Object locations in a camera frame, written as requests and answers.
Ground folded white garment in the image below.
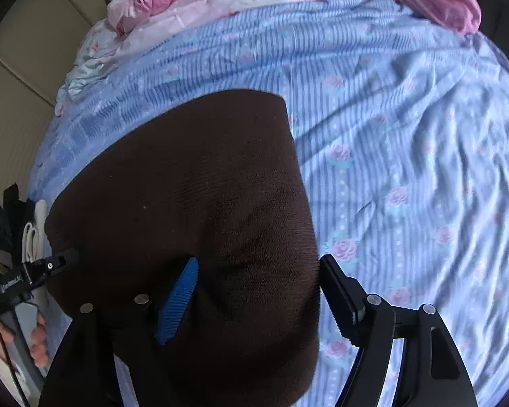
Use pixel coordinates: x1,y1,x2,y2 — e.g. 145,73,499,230
21,200,49,264

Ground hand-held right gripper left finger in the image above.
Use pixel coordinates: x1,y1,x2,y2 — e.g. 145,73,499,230
38,257,201,407

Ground blue striped floral bed sheet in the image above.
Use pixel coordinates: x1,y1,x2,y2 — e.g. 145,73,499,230
27,0,509,407

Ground folded black clothes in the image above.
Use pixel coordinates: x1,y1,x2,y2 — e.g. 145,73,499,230
2,183,37,264

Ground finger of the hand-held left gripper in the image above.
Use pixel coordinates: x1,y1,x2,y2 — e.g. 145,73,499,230
22,248,80,284

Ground pale floral quilt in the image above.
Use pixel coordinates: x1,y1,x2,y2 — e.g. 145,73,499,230
55,21,126,116

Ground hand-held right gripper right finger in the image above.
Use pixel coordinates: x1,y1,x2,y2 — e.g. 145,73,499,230
319,254,478,407

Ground dark brown pants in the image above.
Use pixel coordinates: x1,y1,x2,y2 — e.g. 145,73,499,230
44,89,323,407

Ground person's left hand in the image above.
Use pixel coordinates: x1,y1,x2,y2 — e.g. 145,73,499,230
0,311,50,369

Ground black cable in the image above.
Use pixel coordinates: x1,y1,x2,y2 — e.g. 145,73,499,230
0,267,31,407

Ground cream wardrobe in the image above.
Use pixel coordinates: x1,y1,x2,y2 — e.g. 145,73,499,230
0,0,115,109

